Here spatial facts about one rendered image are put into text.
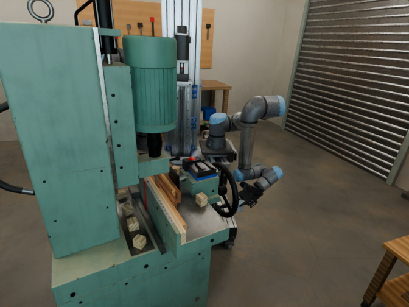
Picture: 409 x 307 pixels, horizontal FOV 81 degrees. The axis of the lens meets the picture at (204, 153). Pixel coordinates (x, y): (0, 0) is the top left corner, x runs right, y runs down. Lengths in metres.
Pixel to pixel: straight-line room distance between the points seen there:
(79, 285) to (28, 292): 1.13
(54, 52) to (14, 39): 0.08
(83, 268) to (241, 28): 4.33
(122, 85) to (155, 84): 0.10
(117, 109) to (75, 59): 0.18
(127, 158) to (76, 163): 0.16
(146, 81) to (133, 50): 0.10
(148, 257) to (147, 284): 0.13
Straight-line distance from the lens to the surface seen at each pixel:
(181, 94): 1.66
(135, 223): 1.03
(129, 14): 4.13
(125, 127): 0.84
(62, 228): 0.95
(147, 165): 0.96
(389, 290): 2.03
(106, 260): 0.97
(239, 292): 1.86
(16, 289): 2.14
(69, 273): 0.97
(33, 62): 0.75
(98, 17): 0.84
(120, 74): 0.80
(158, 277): 1.08
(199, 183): 1.03
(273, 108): 1.32
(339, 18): 4.26
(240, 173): 1.38
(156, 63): 0.81
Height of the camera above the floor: 1.51
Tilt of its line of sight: 25 degrees down
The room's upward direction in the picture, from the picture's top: 3 degrees clockwise
